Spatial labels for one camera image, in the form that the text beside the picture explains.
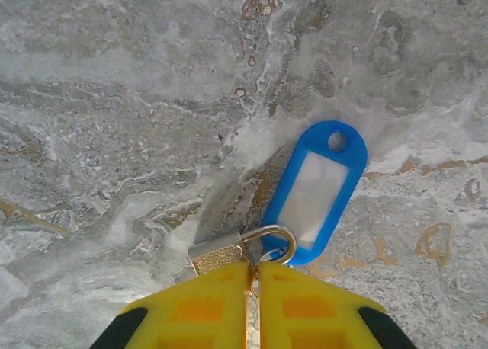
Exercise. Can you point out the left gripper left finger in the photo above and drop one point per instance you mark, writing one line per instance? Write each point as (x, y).
(198, 318)

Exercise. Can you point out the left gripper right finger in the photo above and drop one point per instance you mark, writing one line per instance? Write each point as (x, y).
(312, 318)

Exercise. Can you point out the small brass padlock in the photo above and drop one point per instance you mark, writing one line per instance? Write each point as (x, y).
(217, 263)

